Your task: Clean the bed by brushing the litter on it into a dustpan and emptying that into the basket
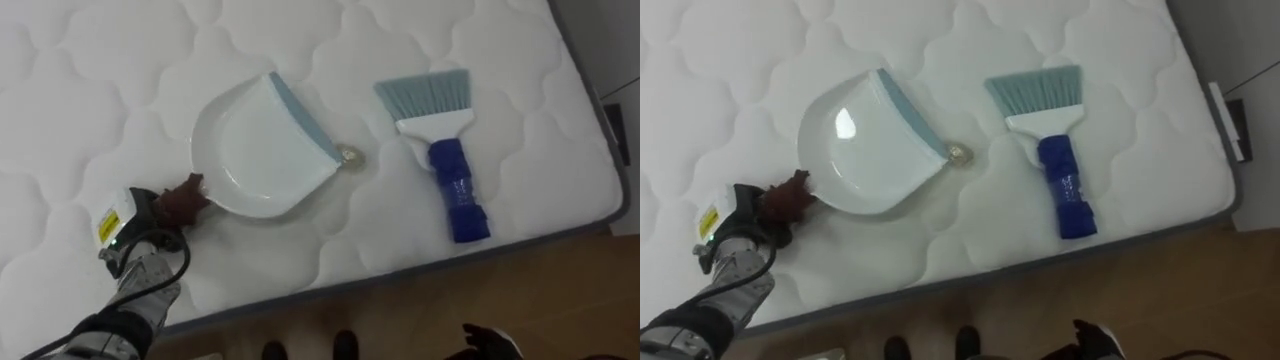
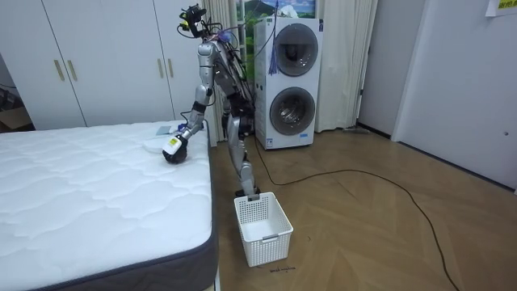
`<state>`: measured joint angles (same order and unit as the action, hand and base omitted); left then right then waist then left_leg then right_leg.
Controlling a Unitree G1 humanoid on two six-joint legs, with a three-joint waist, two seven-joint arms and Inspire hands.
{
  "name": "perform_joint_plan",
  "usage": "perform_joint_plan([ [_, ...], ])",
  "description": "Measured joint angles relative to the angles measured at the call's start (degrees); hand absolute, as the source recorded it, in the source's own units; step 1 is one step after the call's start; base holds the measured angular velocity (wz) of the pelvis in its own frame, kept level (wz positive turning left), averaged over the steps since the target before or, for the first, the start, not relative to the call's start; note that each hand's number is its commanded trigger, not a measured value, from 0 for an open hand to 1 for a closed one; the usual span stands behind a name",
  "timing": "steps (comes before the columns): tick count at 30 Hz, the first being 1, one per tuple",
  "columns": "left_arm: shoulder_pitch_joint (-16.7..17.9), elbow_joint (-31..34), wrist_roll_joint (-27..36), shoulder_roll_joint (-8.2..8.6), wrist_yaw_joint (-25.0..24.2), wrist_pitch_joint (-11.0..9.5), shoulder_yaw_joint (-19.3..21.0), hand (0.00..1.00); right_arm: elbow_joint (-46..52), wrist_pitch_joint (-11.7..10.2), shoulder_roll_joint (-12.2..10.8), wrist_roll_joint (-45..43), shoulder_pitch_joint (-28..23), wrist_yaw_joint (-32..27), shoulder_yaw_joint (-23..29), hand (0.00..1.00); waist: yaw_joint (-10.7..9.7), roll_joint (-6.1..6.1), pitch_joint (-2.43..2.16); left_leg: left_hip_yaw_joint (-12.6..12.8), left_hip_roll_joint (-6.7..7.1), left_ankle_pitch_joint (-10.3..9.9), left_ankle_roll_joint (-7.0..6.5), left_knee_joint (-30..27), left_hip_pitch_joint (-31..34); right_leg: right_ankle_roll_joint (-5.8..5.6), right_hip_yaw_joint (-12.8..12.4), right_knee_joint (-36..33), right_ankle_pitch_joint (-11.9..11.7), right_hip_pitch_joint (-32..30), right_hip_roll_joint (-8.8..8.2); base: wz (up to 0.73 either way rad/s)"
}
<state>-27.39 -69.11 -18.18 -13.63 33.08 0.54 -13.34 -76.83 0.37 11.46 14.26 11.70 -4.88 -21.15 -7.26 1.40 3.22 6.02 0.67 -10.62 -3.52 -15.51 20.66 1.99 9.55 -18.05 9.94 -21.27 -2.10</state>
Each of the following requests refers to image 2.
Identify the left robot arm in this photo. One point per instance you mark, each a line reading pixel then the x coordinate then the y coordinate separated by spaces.
pixel 204 77

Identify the white plastic basket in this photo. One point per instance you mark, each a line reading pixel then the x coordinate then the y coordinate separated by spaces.
pixel 262 236

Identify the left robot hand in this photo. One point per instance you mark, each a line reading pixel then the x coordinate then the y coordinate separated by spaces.
pixel 174 148

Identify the white washing machine tower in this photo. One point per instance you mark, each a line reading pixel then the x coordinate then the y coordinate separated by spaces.
pixel 291 85

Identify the white door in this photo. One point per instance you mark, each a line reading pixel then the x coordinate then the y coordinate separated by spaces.
pixel 464 81

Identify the robot legs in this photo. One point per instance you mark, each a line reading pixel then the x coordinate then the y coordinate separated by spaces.
pixel 239 149

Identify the grey bed with white mattress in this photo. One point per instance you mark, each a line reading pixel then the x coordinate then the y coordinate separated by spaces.
pixel 89 190

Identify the white wardrobe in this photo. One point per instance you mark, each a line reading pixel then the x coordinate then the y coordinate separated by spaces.
pixel 109 60

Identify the brown cardboard box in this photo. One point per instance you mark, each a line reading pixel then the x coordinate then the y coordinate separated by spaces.
pixel 14 119

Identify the paper wall sign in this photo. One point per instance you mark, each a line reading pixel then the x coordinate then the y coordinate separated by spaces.
pixel 501 7

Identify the robot body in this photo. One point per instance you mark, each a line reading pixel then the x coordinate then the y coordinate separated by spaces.
pixel 226 68

